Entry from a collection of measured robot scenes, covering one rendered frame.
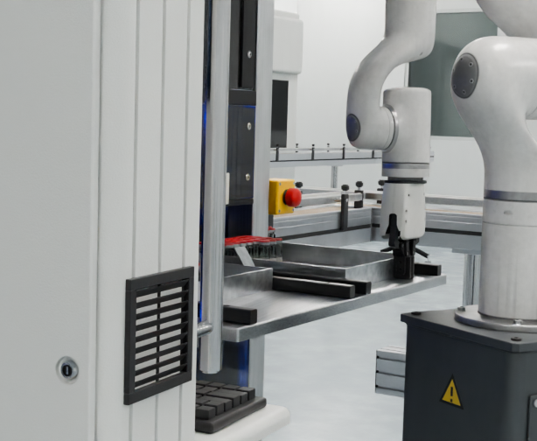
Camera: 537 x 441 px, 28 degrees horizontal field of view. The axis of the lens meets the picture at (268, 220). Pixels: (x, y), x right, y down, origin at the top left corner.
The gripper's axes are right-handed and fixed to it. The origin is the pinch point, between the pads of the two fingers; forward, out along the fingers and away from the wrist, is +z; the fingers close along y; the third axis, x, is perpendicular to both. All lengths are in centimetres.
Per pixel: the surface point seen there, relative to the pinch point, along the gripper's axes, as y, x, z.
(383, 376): -87, -43, 40
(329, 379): -256, -148, 82
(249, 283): 33.7, -11.1, 0.4
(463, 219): -84, -21, -4
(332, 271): 19.1, -4.2, -0.7
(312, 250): -6.7, -22.0, -1.2
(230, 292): 39.1, -11.2, 1.2
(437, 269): -7.1, 3.6, 0.7
